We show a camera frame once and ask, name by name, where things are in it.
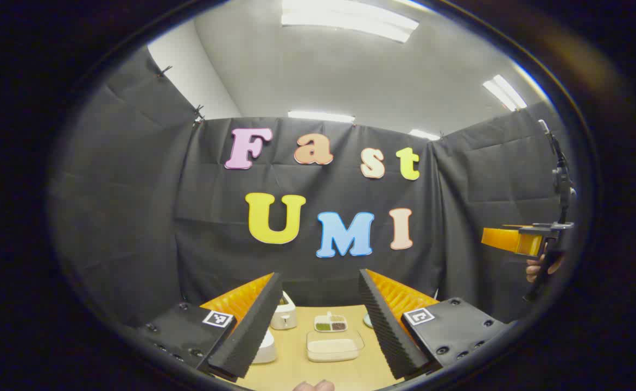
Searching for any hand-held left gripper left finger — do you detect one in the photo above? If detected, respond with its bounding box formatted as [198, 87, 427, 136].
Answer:
[136, 272, 284, 381]

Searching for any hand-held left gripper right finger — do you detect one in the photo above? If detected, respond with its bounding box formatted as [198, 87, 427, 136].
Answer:
[358, 268, 514, 381]

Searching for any white rice cooker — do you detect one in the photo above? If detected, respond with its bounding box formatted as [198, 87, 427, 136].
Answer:
[252, 328, 278, 364]

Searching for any clear container of rice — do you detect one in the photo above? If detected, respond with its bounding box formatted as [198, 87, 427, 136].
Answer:
[306, 330, 365, 363]

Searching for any white toaster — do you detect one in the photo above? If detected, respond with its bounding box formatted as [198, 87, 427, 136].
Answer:
[270, 292, 298, 330]

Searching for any white divided dish of beans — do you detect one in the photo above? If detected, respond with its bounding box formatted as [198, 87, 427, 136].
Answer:
[314, 312, 348, 333]

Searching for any black backdrop cloth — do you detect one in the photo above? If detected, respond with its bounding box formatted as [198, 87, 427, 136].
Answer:
[49, 46, 579, 329]

